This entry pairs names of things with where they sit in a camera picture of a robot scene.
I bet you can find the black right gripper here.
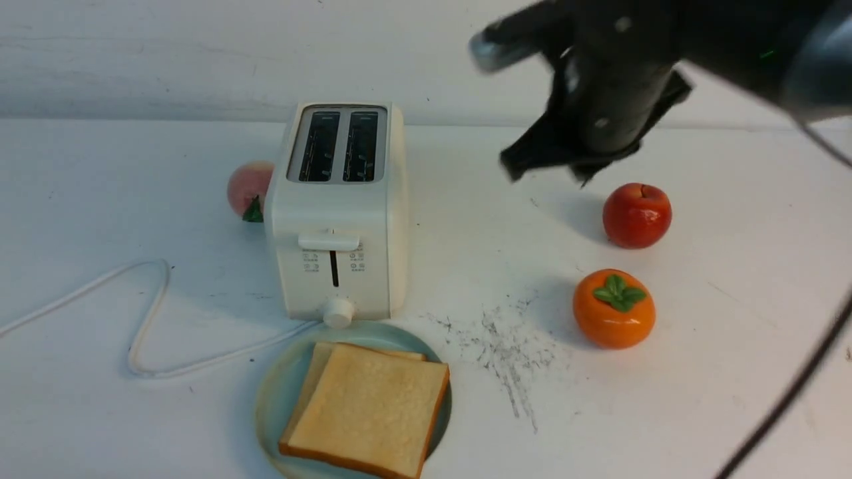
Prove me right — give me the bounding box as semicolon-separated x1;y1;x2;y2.
499;1;693;188

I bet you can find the toast slice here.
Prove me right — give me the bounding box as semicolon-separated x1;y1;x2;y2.
285;345;450;478
278;341;427;455

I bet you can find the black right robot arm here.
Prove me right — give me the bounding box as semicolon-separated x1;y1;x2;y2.
469;1;850;182

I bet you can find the white toaster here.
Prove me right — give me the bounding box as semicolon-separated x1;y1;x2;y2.
264;101;409;328

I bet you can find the red toy apple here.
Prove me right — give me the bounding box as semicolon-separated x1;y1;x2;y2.
602;182;673;249

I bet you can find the orange toy persimmon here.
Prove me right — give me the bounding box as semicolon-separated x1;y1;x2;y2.
572;269;657;351

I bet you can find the pink toy peach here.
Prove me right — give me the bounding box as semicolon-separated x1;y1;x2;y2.
226;160;275;222

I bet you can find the pale green round plate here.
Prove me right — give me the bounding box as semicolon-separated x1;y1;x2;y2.
254;321;441;478

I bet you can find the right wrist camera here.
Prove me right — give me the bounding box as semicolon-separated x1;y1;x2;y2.
469;1;575;74

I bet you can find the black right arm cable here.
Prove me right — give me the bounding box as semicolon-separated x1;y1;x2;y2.
716;120;852;479

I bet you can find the white toaster power cable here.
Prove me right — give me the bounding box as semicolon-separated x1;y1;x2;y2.
0;259;320;380

